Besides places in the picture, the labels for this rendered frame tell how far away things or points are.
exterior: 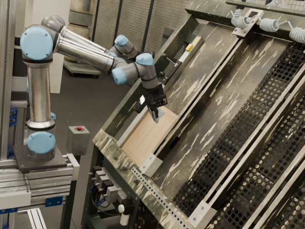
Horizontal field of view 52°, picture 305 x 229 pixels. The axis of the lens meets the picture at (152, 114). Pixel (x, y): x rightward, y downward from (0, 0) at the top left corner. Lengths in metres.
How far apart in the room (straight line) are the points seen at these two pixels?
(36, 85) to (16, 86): 0.39
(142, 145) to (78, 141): 0.47
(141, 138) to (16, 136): 0.78
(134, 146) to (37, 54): 1.05
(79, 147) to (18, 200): 0.81
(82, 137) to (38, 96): 0.93
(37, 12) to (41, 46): 4.28
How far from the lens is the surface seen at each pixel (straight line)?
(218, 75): 1.92
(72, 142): 2.24
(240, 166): 1.56
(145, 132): 2.10
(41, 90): 1.36
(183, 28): 2.44
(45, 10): 5.59
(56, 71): 5.83
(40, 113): 1.40
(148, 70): 1.41
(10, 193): 1.57
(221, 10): 2.23
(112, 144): 2.23
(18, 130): 1.81
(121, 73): 1.39
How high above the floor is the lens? 1.86
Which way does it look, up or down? 19 degrees down
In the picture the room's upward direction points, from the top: 13 degrees clockwise
